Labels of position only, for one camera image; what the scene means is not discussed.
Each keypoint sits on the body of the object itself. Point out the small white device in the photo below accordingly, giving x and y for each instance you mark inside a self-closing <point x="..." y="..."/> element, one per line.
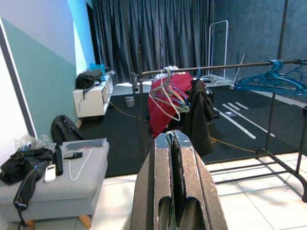
<point x="50" y="173"/>

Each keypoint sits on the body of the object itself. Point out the dark pleated curtain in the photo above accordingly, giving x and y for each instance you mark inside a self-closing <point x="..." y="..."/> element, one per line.
<point x="144" y="36"/>

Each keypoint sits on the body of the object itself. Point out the black hanging jacket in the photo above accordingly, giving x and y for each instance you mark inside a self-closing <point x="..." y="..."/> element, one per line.
<point x="199" y="119"/>

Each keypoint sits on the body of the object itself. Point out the red cloth cover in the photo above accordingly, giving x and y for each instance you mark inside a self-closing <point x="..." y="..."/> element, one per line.
<point x="158" y="115"/>

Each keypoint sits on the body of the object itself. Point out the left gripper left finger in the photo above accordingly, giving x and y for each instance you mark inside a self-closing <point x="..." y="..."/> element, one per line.
<point x="153" y="182"/>

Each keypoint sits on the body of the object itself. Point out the flat grey pad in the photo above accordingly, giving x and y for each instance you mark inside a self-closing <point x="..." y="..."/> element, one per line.
<point x="84" y="143"/>

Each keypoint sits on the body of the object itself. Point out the black cylindrical bottle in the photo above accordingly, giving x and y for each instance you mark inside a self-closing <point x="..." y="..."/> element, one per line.
<point x="58" y="160"/>

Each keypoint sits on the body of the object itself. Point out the white metal garment rack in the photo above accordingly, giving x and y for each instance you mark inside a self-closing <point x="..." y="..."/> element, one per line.
<point x="217" y="81"/>

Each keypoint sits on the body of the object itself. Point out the bundle of pastel hangers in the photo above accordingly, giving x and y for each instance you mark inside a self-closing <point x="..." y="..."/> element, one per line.
<point x="168" y="74"/>

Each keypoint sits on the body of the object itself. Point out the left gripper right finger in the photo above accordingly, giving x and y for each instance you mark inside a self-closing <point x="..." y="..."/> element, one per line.
<point x="196" y="182"/>

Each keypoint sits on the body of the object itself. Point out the black phone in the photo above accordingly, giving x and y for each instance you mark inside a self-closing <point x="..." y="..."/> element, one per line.
<point x="73" y="155"/>

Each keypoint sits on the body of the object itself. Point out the bundle of blue hangers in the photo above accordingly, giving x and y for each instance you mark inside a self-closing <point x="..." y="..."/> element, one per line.
<point x="271" y="80"/>

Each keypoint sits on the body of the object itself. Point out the clear plastic bag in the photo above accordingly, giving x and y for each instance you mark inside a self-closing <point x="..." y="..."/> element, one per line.
<point x="28" y="141"/>

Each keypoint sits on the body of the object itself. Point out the blue plastic hanger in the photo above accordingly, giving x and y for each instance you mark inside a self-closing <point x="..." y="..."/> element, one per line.
<point x="199" y="73"/>
<point x="298" y="67"/>

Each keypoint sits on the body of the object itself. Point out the white shelf unit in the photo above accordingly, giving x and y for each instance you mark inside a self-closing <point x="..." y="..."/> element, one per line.
<point x="91" y="103"/>

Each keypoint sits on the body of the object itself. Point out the grey upholstered ottoman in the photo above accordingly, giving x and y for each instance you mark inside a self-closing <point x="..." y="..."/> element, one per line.
<point x="72" y="191"/>

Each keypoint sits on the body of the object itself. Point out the light blue bag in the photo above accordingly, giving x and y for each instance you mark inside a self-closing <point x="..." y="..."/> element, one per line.
<point x="98" y="68"/>

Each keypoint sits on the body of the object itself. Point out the small grey box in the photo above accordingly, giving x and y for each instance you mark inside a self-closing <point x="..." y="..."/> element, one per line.
<point x="129" y="101"/>

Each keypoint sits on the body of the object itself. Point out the black backpack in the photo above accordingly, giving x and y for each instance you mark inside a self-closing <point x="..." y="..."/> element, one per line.
<point x="64" y="129"/>

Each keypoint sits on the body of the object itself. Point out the black metal clothes rack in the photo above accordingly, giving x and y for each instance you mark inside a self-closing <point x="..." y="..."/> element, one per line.
<point x="216" y="67"/>

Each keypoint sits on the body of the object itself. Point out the black carpet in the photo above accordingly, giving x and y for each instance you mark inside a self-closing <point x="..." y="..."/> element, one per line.
<point x="124" y="143"/>

